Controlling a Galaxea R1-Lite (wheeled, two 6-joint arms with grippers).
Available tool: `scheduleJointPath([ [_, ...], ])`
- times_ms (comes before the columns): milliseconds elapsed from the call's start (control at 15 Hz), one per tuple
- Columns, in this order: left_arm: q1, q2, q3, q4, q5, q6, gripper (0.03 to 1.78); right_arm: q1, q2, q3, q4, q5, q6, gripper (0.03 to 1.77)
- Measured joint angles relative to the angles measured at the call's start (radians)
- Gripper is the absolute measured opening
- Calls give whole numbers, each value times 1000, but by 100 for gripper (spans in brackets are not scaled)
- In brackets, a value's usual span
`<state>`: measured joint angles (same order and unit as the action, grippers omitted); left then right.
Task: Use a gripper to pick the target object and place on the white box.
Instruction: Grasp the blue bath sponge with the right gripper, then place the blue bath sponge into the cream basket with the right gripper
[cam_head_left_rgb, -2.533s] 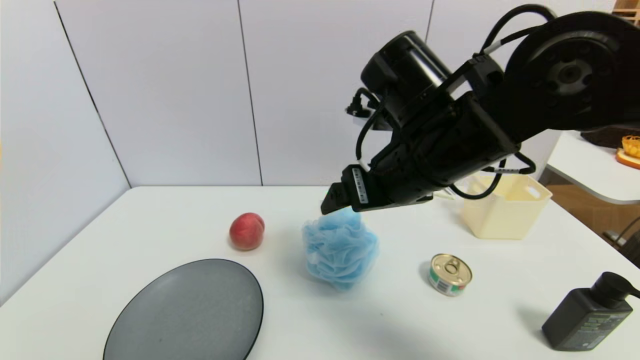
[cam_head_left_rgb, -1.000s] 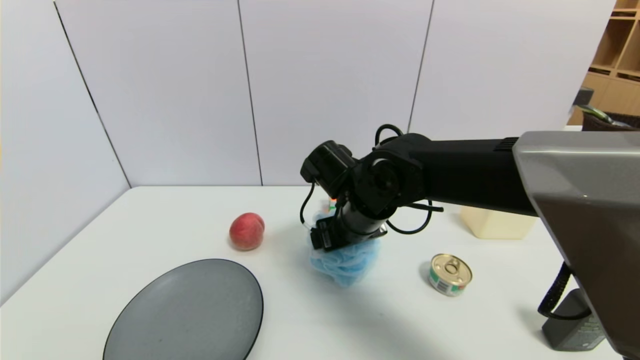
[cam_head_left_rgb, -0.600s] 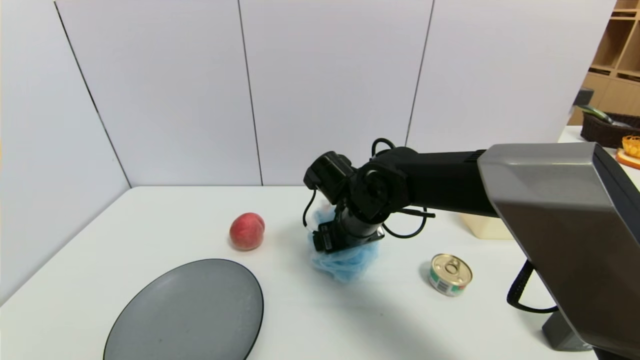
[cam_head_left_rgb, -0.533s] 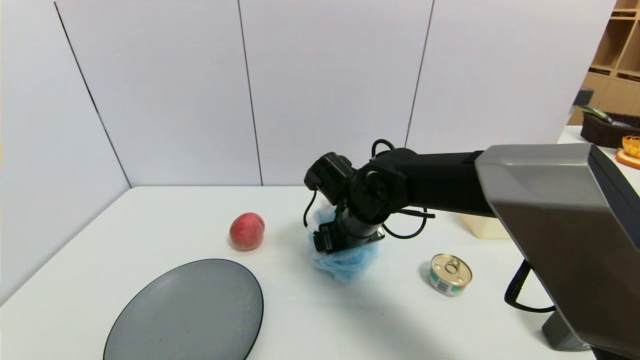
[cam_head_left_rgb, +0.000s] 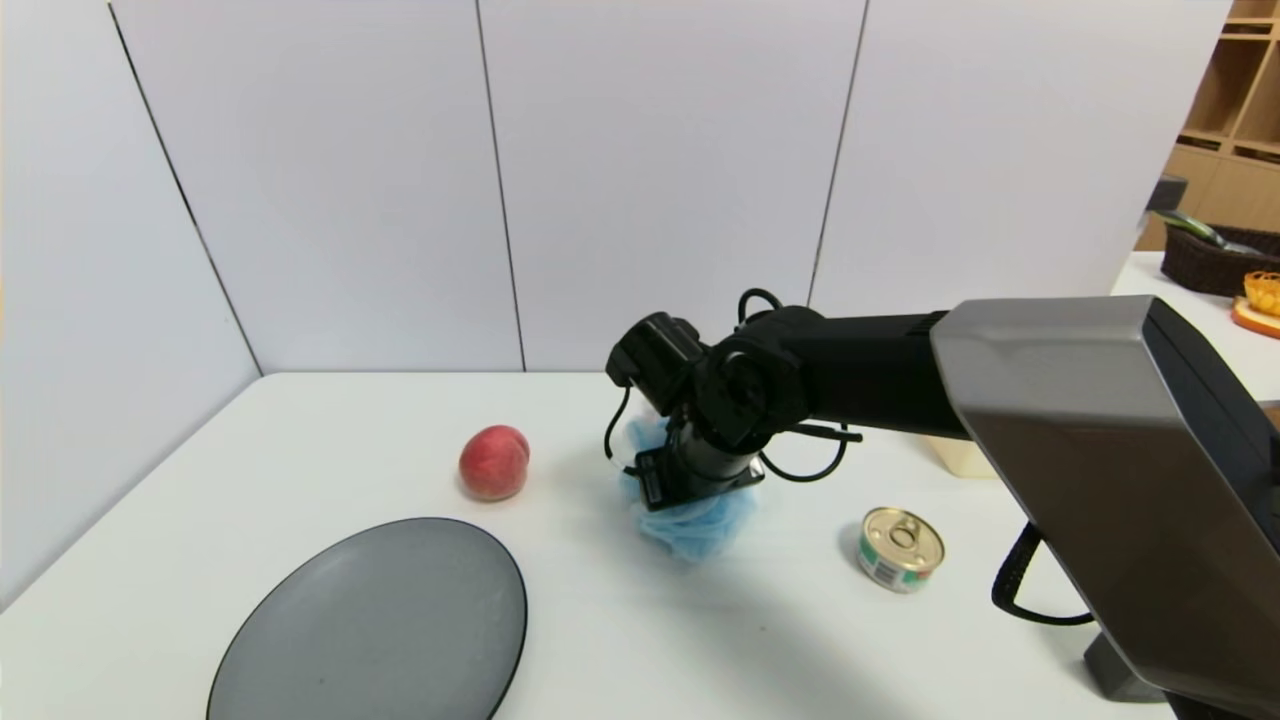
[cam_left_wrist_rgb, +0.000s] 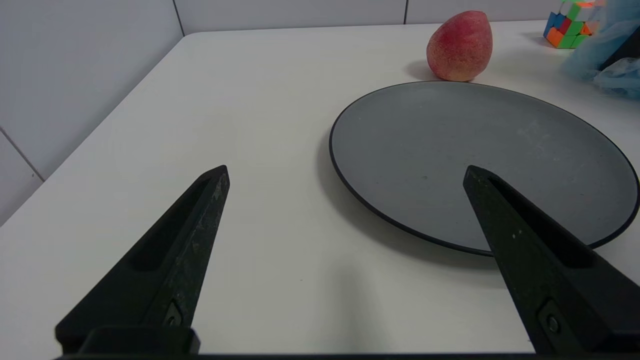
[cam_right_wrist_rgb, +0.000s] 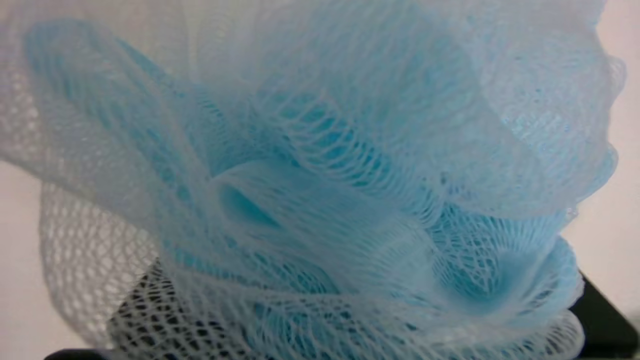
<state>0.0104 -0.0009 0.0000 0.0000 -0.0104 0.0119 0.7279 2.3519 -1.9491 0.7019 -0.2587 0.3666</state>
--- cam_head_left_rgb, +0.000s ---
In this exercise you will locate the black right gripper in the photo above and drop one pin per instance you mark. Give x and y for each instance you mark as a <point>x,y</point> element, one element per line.
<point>668,485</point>

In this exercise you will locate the light blue bath loofah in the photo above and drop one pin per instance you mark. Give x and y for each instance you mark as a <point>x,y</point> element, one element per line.
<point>695,528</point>

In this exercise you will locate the cream white plastic box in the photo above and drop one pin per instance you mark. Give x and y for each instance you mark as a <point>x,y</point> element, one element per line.
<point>955,458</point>

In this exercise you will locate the red peach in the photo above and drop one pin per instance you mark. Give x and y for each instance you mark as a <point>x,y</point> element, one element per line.
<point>492,462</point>

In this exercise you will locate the small tin can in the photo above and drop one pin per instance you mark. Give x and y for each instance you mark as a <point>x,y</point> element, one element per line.
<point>900,550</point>

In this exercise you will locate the dark grey round plate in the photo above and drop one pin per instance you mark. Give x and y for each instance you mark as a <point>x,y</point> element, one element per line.
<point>380,625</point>

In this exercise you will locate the white side table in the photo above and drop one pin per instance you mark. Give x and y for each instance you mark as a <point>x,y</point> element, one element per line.
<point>1195,315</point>

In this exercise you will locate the dark woven basket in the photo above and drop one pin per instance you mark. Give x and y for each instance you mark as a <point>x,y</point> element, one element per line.
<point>1205,268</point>

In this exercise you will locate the orange yellow fruit toy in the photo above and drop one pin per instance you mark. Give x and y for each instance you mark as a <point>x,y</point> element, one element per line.
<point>1263,292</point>

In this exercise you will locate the wooden shelf unit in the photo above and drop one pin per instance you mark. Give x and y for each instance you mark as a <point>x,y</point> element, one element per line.
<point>1230,90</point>

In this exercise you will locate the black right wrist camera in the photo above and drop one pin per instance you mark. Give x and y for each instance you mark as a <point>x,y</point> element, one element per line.
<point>650,480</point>

